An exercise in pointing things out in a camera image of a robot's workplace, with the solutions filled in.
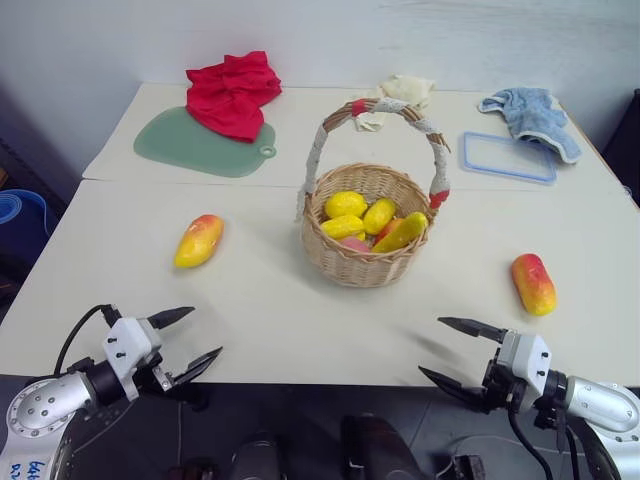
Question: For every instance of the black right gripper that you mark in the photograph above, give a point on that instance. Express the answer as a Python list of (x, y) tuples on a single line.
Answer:
[(502, 387)]

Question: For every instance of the cream crumpled cloth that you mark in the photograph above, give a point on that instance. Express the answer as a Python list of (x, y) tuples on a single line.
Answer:
[(405, 87)]

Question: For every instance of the yellow mango with orange tip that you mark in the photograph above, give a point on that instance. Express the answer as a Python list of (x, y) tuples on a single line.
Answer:
[(197, 242)]

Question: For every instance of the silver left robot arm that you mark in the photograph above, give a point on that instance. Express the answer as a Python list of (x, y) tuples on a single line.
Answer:
[(45, 400)]

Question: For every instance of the pointed yellow lemon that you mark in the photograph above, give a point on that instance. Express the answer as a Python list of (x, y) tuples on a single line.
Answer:
[(342, 226)]

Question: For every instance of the small dark rounded shape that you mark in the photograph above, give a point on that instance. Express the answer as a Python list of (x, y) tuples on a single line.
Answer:
[(256, 457)]

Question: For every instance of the oval yellow lemon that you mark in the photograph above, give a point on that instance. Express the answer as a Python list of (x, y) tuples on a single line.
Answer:
[(378, 216)]

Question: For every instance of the round yellow lemon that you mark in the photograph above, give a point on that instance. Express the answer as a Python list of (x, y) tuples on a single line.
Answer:
[(344, 204)]

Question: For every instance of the red crumpled cloth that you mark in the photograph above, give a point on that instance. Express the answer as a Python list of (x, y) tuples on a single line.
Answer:
[(230, 100)]

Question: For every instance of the red orange fruit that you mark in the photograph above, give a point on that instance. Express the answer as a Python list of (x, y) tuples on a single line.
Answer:
[(389, 229)]

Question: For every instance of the green cutting board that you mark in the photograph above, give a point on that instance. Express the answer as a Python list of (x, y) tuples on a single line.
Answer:
[(195, 150)]

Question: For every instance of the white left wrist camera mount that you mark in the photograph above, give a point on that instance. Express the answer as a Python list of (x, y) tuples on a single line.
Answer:
[(131, 336)]

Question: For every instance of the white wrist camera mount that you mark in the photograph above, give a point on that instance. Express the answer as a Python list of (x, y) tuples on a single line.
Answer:
[(525, 355), (131, 336)]

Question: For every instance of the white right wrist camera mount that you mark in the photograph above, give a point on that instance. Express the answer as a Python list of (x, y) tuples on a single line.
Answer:
[(525, 355)]

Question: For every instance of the small dark brown block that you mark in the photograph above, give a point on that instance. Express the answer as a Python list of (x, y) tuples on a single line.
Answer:
[(469, 467)]

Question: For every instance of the light blue towel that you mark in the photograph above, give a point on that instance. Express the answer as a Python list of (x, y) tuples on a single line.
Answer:
[(537, 117)]

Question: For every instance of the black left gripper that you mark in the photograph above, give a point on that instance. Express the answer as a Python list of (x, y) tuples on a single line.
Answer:
[(150, 380)]

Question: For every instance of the clear lid with blue rim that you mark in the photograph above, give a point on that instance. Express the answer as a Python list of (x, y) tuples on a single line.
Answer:
[(510, 157)]

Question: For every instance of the red and yellow mango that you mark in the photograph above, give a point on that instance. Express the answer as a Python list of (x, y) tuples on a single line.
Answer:
[(533, 285)]

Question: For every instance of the pink peach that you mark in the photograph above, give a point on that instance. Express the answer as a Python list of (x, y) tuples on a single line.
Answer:
[(356, 244)]

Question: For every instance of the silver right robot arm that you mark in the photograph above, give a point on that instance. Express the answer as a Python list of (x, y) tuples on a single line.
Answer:
[(600, 400)]

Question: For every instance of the long yellow mango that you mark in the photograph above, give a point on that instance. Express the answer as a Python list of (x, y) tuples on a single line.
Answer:
[(402, 232)]

